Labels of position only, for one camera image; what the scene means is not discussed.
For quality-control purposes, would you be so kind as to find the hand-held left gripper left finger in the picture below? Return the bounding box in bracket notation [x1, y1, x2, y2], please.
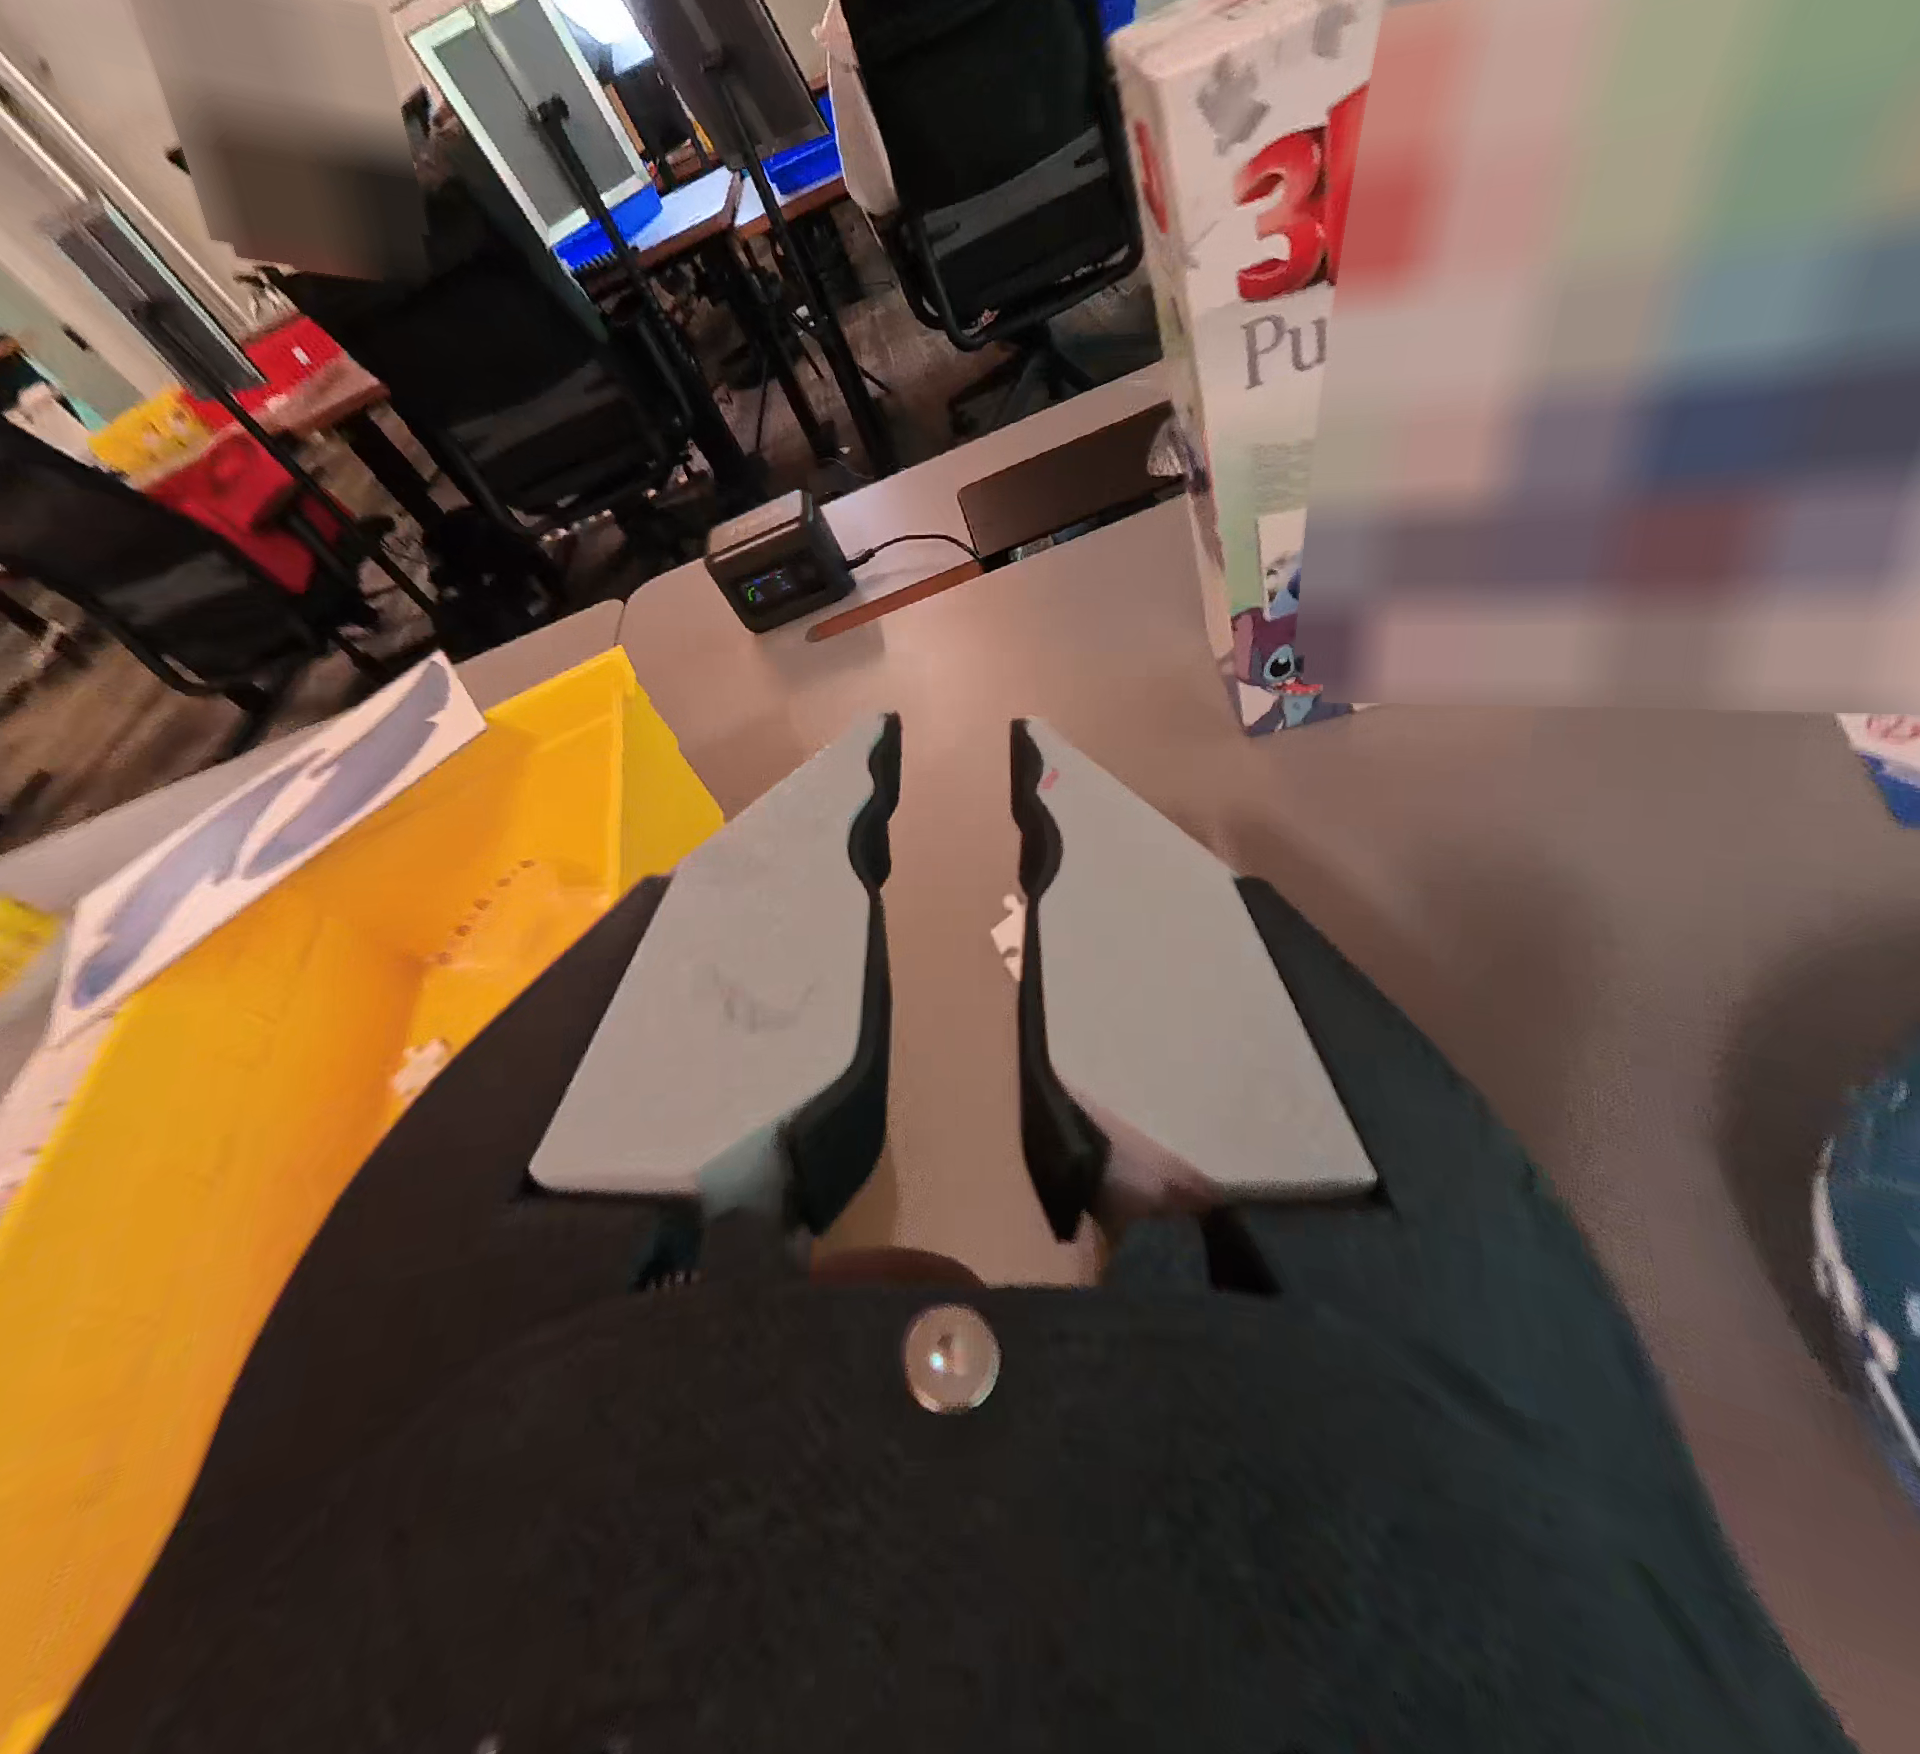
[527, 715, 906, 1232]

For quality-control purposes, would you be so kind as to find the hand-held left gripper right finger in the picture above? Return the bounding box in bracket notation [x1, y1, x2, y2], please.
[1007, 716, 1381, 1240]

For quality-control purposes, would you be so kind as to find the black power station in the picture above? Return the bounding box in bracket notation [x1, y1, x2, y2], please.
[701, 488, 862, 635]

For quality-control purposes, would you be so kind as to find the yellow plastic bin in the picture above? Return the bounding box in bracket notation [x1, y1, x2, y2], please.
[0, 645, 730, 1754]

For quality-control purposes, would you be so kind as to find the cartoon print puzzle box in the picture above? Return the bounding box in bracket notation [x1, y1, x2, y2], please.
[1108, 0, 1390, 740]

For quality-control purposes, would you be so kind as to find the light panel on stand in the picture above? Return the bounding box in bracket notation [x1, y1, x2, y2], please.
[401, 0, 663, 270]
[599, 0, 902, 474]

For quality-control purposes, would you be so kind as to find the blue white puzzle ball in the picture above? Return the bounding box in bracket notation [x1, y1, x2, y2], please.
[1804, 1055, 1920, 1464]

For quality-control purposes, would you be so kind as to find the black office chair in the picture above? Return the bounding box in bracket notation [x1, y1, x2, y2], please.
[270, 178, 708, 586]
[829, 0, 1154, 439]

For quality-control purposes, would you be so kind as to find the blue plastic bin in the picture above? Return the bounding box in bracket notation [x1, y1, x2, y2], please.
[546, 91, 849, 263]

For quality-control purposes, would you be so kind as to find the red plastic bin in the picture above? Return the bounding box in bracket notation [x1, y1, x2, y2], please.
[144, 322, 353, 594]

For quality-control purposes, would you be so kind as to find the black laptop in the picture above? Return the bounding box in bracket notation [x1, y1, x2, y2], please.
[956, 402, 1192, 575]

